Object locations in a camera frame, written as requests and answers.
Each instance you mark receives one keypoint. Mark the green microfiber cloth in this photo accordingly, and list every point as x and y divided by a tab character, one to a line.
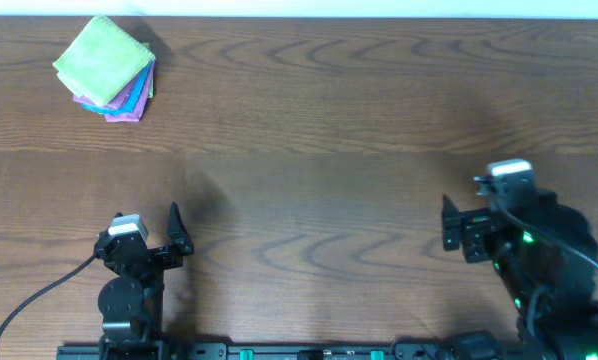
101	61

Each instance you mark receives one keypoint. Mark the purple folded cloth bottom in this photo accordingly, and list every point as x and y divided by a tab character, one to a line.
135	116

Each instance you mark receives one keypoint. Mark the purple folded cloth top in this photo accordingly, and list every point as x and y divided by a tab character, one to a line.
118	100

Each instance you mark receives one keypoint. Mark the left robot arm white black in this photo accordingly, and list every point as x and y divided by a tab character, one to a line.
132	303

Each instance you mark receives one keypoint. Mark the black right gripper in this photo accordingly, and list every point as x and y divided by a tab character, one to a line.
474	228

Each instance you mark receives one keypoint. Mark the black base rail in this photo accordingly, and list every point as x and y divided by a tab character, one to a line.
221	351

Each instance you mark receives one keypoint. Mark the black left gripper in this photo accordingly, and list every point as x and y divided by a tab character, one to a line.
183	240

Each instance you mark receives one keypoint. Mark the purple folded cloth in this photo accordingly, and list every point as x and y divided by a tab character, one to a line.
135	116
118	100

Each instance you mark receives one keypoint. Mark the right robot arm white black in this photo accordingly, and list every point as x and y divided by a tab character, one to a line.
547	259

